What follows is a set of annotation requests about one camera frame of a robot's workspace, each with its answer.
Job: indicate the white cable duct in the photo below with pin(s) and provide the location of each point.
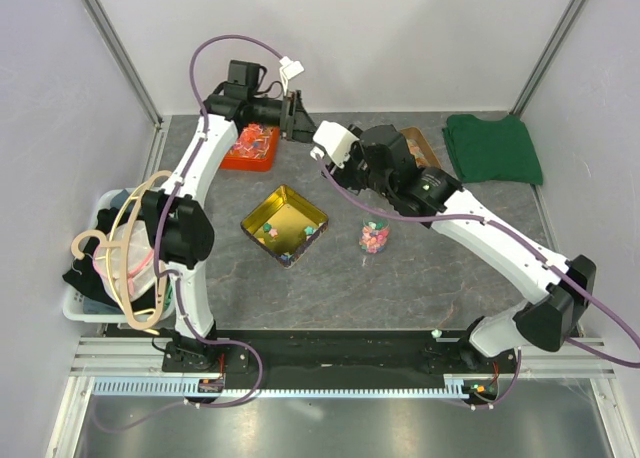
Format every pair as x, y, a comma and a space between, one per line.
200, 388

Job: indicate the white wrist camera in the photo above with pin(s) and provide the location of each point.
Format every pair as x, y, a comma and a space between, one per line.
334, 141
288, 70

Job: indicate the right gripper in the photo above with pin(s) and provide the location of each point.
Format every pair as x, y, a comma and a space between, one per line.
344, 176

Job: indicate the beige clothes hanger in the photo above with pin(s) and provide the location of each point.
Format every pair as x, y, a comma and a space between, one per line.
124, 260

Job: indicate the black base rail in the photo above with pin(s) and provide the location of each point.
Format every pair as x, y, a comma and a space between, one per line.
333, 349

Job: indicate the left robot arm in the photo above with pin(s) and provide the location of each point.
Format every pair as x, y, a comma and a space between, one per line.
179, 231

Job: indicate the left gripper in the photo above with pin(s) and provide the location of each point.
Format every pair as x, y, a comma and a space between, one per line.
294, 122

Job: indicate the clear glass jar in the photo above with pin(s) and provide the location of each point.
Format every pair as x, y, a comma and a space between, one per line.
374, 234

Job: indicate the orange candy box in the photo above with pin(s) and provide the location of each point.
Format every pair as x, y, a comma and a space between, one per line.
254, 150

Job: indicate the white laundry basket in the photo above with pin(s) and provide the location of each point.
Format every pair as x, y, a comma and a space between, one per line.
76, 307

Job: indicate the green folded cloth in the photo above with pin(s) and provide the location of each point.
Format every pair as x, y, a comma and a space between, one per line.
491, 150

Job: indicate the brown gummy candy box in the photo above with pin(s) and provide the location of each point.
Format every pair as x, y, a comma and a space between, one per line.
420, 148

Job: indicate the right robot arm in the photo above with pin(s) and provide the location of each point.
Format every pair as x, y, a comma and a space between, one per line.
551, 284

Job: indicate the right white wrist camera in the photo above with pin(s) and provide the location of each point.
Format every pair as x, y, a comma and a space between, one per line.
334, 141

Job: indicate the star candy tin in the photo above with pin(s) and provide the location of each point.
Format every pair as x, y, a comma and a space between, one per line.
285, 224

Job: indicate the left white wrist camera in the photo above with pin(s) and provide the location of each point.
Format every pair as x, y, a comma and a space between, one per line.
288, 70

